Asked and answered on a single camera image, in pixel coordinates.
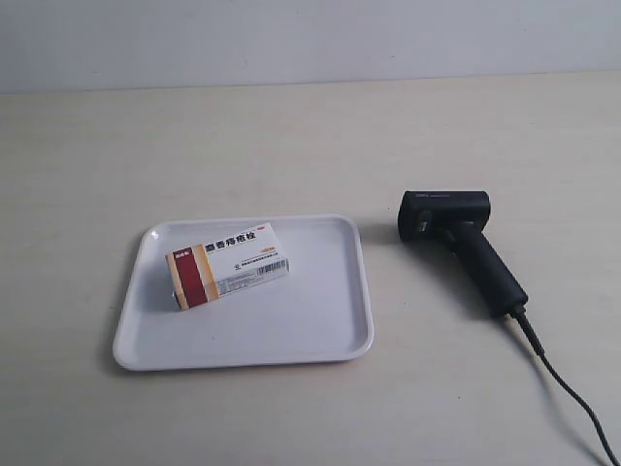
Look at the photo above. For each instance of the white red medicine box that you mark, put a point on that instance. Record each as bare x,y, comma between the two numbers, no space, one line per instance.
206,272

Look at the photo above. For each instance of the black handheld barcode scanner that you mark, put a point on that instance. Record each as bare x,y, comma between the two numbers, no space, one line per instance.
457,220

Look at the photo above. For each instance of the white plastic tray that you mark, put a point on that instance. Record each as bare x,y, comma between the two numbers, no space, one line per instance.
319,312

